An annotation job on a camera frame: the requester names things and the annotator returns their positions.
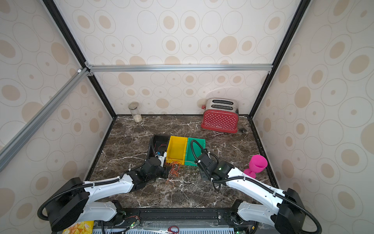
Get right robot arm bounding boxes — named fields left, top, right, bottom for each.
left=195, top=153, right=322, bottom=234

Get red handled scissors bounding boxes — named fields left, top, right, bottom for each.
left=154, top=226, right=180, bottom=234

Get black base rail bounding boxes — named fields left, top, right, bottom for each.
left=58, top=207, right=281, bottom=234

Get glass jar with lid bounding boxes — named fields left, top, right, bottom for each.
left=128, top=101, right=143, bottom=123

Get yellow plastic bin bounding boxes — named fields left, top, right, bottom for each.
left=166, top=136, right=188, bottom=165

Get red polka dot toaster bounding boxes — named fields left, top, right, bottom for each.
left=201, top=98, right=239, bottom=134

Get black plastic bin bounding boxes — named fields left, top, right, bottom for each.
left=146, top=135, right=170, bottom=159

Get aluminium frame bar back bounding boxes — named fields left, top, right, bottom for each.
left=88, top=64, right=273, bottom=72

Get aluminium frame bar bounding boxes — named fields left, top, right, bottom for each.
left=88, top=64, right=273, bottom=72
left=1, top=68, right=88, bottom=170

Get yellow snack bag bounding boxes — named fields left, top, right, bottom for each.
left=62, top=221, right=94, bottom=234

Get pink plastic goblet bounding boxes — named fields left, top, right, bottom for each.
left=244, top=155, right=268, bottom=179

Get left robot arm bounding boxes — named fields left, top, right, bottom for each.
left=37, top=157, right=168, bottom=232

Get aluminium frame bar left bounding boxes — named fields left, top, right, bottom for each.
left=1, top=68, right=88, bottom=170

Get orange cable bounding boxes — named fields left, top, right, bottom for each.
left=168, top=161, right=183, bottom=177

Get green plastic bin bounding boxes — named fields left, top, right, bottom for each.
left=184, top=137, right=206, bottom=167

